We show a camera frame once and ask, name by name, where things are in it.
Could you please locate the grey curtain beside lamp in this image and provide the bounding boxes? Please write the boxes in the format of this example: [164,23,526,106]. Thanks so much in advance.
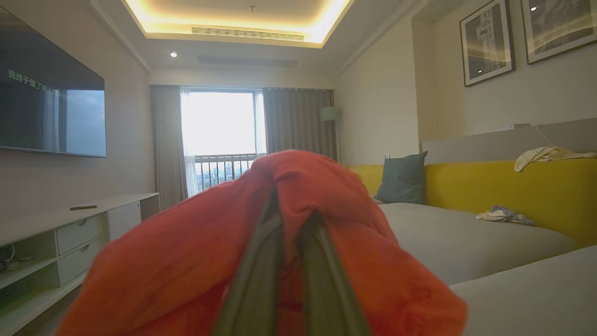
[263,88,337,161]

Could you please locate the yellow upholstered sofa frame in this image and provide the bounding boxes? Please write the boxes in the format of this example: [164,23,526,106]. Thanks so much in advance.
[345,158,597,248]

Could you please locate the teal throw pillow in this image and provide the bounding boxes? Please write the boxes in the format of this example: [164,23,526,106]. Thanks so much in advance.
[373,151,428,205]

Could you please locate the long beige seat cushion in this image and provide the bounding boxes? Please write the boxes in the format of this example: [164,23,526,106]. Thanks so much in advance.
[373,198,579,286]

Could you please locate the balcony railing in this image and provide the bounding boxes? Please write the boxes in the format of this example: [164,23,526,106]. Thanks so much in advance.
[194,153,258,192]

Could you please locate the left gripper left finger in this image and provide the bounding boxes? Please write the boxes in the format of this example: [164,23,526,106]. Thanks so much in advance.
[212,189,285,336]

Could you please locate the white sheer curtain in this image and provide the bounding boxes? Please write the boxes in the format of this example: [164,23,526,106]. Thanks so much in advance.
[180,89,201,196]

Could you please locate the floor lamp with green shade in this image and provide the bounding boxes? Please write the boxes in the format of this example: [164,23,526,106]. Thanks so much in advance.
[319,106,341,161]

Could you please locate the orange fleece garment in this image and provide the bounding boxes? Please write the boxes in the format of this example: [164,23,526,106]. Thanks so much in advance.
[56,149,468,336]

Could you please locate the framed tower picture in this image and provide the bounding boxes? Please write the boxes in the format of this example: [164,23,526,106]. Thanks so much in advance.
[459,0,516,87]

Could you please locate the dark ceiling vent slot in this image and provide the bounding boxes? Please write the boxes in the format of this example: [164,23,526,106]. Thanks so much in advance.
[197,55,299,68]

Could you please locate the grey wall ledge panel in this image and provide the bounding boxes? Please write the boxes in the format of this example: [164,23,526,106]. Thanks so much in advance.
[422,118,597,165]

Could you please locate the white TV cabinet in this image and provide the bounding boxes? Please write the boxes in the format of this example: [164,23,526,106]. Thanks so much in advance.
[0,193,160,336]

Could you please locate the grey curtain beside television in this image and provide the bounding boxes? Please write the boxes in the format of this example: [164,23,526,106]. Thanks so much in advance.
[150,85,188,210]

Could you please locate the cream crumpled garment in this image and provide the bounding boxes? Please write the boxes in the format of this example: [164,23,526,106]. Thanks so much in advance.
[514,146,597,172]

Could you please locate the tangled white cables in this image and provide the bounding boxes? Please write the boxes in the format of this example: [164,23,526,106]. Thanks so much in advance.
[0,245,34,273]

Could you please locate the thin white cable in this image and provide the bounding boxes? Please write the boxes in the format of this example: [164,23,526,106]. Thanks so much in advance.
[535,124,554,147]

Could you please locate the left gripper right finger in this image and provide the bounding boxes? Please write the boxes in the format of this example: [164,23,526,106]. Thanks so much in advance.
[298,212,372,336]

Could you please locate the wall-mounted flat television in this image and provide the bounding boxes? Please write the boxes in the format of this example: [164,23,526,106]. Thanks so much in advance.
[0,7,107,158]

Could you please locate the wide beige seat cushion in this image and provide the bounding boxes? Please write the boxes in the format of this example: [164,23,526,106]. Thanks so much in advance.
[450,245,597,336]

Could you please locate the ceiling air vent grille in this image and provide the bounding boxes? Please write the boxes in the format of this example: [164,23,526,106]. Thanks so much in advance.
[191,27,305,42]

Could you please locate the framed landscape picture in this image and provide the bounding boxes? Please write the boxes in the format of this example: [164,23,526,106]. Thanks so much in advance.
[520,0,597,65]

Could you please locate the grey-blue crumpled garment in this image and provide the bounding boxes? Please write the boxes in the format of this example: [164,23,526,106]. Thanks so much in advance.
[476,205,535,226]

